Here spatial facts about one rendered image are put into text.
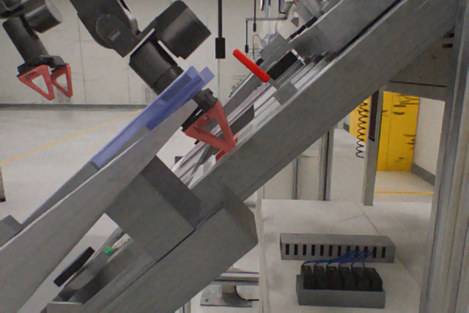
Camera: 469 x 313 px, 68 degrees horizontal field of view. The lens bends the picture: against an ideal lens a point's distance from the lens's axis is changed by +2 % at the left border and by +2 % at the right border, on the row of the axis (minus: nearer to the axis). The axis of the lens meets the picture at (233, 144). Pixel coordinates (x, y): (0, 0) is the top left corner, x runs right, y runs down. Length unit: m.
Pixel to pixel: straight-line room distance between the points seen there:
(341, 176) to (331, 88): 1.61
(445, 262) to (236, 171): 0.28
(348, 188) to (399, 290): 1.29
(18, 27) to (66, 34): 9.47
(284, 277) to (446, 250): 0.40
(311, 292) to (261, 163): 0.34
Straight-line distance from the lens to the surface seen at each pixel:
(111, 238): 0.76
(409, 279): 0.89
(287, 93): 0.48
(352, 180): 2.07
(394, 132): 3.93
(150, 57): 0.53
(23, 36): 0.99
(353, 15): 0.50
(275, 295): 0.76
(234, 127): 1.14
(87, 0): 0.54
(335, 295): 0.74
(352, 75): 0.46
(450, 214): 0.50
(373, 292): 0.76
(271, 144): 0.45
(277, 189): 2.02
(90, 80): 10.20
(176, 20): 0.53
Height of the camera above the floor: 1.06
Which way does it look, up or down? 12 degrees down
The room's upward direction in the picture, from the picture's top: straight up
